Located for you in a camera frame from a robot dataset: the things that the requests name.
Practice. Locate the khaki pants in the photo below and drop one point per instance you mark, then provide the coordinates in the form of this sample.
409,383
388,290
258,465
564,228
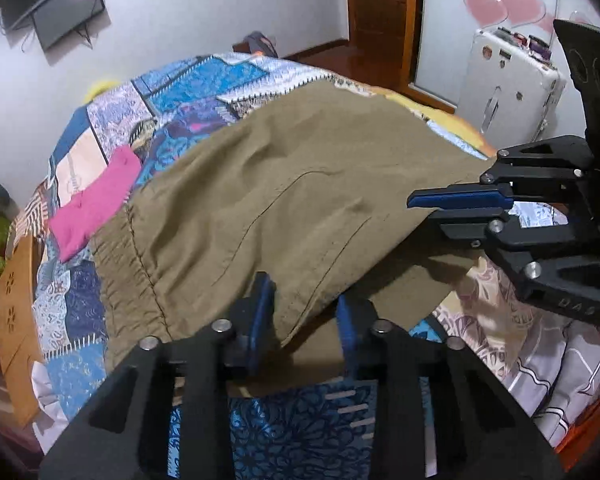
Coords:
280,185

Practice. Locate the grey floral blanket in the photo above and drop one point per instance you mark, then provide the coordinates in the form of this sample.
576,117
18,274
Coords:
545,355

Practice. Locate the blue patchwork bedspread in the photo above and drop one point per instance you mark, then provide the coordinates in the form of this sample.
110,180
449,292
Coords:
205,80

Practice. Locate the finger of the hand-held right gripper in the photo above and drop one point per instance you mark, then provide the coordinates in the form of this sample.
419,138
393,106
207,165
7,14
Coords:
467,222
455,200

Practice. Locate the white hard case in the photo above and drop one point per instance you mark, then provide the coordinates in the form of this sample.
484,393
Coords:
510,80

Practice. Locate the orange wooden board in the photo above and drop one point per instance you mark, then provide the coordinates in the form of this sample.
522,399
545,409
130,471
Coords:
20,330

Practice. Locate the wall-mounted television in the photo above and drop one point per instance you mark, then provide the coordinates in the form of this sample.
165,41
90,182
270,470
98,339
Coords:
65,5

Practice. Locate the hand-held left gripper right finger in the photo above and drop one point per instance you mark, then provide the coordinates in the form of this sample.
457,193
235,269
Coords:
347,332

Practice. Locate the dark shoe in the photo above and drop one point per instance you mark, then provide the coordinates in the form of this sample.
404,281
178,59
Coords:
260,42

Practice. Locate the brown wooden door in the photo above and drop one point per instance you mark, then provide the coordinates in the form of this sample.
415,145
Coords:
380,15

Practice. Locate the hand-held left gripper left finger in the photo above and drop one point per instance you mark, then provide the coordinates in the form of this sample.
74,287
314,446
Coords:
263,310

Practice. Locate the pink cloth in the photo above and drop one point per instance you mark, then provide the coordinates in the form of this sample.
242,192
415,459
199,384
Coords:
97,200

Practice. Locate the yellow item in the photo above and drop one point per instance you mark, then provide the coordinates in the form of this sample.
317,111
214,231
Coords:
102,87

